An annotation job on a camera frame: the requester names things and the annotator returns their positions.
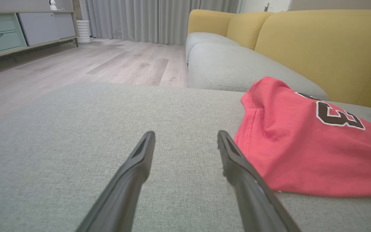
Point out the wide grey sofa seat cushion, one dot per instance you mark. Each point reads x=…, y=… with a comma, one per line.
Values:
x=237, y=67

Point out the white ribbed cylinder bin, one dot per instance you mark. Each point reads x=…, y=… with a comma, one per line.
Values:
x=83, y=32

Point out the small yellow sofa back cushion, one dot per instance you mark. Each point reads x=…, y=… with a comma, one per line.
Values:
x=208, y=21

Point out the grey pleated curtain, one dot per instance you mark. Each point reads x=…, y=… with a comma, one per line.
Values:
x=156, y=19

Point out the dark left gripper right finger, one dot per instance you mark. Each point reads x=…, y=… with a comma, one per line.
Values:
x=250, y=196

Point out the grey and green sideboard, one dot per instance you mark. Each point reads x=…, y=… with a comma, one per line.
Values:
x=27, y=29

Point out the medium yellow sofa back cushion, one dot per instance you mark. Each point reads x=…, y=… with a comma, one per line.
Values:
x=246, y=29

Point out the red shirt with black lettering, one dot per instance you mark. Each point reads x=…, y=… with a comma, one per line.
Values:
x=295, y=151

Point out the small white round device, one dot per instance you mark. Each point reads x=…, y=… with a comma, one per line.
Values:
x=52, y=4

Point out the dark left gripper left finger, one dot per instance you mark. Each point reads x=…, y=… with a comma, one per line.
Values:
x=124, y=193

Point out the small grey sofa seat cushion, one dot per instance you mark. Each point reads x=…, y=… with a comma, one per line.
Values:
x=204, y=40

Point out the large yellow sofa back cushion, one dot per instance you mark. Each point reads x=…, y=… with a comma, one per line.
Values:
x=333, y=48

